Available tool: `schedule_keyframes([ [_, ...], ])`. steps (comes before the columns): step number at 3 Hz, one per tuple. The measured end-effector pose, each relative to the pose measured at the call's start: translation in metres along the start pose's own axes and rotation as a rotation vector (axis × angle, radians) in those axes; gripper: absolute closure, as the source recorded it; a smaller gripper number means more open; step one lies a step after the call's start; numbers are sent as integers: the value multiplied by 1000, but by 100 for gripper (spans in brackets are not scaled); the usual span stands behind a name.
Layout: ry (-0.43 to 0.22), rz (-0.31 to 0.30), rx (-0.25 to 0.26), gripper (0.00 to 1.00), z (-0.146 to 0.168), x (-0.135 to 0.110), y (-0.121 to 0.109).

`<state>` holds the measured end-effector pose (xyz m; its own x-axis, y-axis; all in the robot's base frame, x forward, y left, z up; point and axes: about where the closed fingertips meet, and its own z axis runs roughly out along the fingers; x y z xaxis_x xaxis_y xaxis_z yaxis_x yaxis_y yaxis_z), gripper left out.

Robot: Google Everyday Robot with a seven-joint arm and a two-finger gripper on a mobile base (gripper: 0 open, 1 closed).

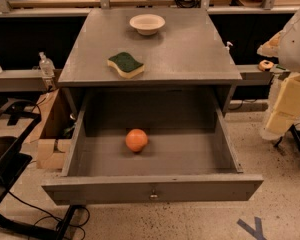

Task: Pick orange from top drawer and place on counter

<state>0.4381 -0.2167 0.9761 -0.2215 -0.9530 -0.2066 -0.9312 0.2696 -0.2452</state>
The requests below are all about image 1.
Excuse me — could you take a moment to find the green yellow sponge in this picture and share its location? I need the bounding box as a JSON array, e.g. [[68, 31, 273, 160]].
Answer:
[[107, 52, 145, 79]]

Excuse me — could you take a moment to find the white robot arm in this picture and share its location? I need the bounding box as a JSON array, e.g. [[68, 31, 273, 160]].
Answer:
[[257, 8, 300, 140]]

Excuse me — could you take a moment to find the grey open top drawer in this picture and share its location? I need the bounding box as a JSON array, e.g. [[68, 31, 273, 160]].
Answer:
[[43, 88, 263, 205]]

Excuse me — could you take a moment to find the white ceramic bowl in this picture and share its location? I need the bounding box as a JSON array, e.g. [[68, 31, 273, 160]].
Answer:
[[129, 14, 165, 36]]

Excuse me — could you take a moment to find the black floor cable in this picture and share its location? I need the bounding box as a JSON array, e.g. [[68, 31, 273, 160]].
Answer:
[[8, 190, 91, 240]]

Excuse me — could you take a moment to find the metal drawer knob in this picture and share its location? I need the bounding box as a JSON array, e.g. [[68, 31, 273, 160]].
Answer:
[[149, 190, 158, 200]]

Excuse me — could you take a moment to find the cardboard box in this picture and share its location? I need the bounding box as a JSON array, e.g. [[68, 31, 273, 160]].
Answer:
[[26, 90, 72, 169]]

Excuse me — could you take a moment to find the orange fruit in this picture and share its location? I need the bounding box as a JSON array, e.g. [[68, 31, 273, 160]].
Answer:
[[125, 129, 148, 153]]

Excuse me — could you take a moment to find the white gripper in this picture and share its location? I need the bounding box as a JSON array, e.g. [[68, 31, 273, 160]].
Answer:
[[260, 73, 300, 140]]

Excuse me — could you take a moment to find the grey cabinet counter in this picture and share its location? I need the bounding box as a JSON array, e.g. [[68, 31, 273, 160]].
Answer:
[[58, 8, 241, 110]]

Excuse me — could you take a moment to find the black chair frame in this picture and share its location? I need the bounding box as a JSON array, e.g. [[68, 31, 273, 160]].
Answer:
[[0, 99, 78, 240]]

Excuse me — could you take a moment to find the clear plastic bottle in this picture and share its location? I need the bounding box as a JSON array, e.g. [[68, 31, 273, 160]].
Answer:
[[39, 52, 55, 77]]

